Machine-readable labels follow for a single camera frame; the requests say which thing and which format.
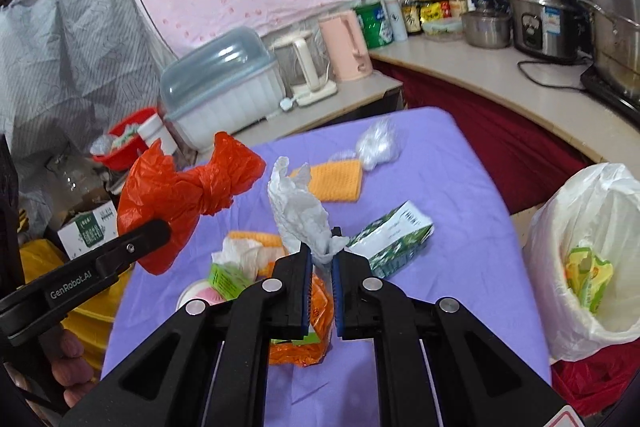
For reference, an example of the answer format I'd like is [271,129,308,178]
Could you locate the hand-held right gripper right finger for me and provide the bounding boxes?
[330,228,585,427]

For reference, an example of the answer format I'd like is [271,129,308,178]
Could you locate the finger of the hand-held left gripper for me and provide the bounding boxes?
[95,219,172,279]

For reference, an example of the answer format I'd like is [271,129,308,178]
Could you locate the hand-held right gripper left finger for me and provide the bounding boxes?
[60,243,313,427]

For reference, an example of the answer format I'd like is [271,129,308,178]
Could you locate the orange snack packet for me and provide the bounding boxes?
[269,271,335,368]

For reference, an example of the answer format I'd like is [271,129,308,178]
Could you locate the red plastic bag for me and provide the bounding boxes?
[116,132,267,276]

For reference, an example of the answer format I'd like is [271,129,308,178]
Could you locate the small white tissue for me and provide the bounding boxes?
[211,237,275,280]

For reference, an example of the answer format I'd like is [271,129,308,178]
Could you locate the small green box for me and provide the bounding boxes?
[208,263,252,301]

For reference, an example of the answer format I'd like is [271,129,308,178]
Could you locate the large white tissue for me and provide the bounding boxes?
[267,156,346,267]

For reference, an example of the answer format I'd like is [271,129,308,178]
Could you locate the pink white cup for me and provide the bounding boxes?
[176,279,227,314]

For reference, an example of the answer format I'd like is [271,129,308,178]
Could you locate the green white carton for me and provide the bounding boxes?
[345,200,435,279]

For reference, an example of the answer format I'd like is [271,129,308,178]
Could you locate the bin with white liner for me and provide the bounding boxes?
[522,163,640,364]

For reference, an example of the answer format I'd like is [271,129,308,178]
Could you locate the person's left hand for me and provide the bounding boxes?
[50,329,98,409]

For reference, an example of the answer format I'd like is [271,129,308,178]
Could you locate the white green cardboard box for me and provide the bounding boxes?
[57,202,121,261]

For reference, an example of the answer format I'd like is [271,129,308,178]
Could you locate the yellow bag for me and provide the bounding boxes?
[20,239,134,373]

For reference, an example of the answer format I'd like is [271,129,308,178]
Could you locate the small orange sponge cloth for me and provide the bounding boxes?
[227,231,286,254]

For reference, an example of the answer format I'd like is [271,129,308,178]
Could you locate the red basin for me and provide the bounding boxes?
[90,108,161,172]

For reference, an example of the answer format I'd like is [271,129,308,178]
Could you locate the clear glass jar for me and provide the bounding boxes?
[47,152,109,208]

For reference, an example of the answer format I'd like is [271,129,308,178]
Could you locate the white lidded jar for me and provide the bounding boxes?
[137,116,177,156]

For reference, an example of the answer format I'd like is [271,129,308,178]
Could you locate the large orange sponge cloth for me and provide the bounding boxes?
[290,159,364,202]

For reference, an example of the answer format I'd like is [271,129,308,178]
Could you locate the purple table cloth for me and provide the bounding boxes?
[100,107,553,427]

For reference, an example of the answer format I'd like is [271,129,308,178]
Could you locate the crumpled clear plastic bag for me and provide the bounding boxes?
[356,118,402,172]

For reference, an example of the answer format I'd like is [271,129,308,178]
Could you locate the white box with blue lid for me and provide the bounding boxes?
[159,27,283,152]

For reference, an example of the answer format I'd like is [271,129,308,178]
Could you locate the grey striped curtain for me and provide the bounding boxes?
[0,0,176,168]

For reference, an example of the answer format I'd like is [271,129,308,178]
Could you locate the dark red cloth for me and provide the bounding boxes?
[372,59,598,214]

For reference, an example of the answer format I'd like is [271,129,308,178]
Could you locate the pink kettle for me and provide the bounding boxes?
[318,11,372,82]

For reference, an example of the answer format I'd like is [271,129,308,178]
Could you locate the yellow green packet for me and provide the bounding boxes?
[565,247,614,315]

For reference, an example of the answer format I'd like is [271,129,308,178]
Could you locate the green can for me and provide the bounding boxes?
[355,2,396,50]

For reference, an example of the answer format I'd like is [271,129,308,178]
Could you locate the red bag under bin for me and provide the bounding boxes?
[551,342,640,419]

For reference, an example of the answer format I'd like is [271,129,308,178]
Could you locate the white bottle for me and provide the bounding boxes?
[382,0,409,42]

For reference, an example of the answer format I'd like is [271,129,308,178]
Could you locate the dark sauce bottle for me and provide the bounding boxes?
[400,0,424,36]

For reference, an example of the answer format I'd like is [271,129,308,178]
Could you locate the glass container with green lid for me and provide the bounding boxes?
[422,18,466,42]

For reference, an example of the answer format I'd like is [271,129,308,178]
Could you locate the small steel pot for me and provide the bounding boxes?
[461,7,513,50]

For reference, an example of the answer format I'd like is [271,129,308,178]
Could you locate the black induction cooker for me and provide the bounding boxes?
[580,66,640,128]

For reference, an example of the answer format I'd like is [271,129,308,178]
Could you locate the steel rice cooker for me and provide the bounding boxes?
[506,0,583,64]

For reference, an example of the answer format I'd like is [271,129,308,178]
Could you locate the large steel steamer pot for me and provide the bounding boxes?
[577,0,640,96]

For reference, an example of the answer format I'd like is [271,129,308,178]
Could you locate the glass kettle with white handle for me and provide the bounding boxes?
[272,32,339,108]

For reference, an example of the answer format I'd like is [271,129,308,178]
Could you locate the black power cable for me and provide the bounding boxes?
[517,59,595,90]

